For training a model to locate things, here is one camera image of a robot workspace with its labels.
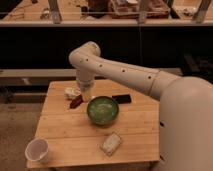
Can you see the white ceramic cup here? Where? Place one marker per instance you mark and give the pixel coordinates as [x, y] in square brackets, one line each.
[37, 150]

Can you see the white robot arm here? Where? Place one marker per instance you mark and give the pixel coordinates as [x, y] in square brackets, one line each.
[185, 106]

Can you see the long background workbench shelf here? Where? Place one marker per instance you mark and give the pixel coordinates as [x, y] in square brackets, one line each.
[106, 13]

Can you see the green ceramic bowl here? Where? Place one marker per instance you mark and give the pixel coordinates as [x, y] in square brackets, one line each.
[102, 110]

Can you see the wooden side table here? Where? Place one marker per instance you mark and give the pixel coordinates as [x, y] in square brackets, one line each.
[75, 141]

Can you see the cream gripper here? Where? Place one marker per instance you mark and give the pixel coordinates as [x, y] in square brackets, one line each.
[86, 94]

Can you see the black rectangular phone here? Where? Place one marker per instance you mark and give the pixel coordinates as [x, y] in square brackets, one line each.
[122, 99]

